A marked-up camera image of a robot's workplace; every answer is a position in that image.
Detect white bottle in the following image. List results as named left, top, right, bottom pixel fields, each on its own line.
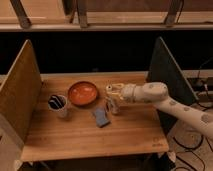
left=109, top=97, right=120, bottom=115

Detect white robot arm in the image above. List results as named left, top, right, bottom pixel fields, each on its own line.
left=106, top=82, right=213, bottom=140

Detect orange bowl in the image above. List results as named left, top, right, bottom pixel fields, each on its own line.
left=68, top=81, right=98, bottom=106

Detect blue sponge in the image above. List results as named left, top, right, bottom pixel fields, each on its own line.
left=93, top=107, right=110, bottom=128

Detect right dark side panel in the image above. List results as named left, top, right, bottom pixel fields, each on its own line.
left=146, top=36, right=199, bottom=134

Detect white cup with dark contents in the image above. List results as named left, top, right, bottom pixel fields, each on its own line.
left=48, top=95, right=68, bottom=118

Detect left wooden side panel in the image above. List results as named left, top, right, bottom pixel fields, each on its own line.
left=0, top=40, right=42, bottom=151

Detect black floor cables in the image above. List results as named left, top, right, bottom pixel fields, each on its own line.
left=171, top=56, right=213, bottom=171

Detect wooden shelf rail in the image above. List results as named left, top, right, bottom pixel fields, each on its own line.
left=0, top=0, right=213, bottom=32

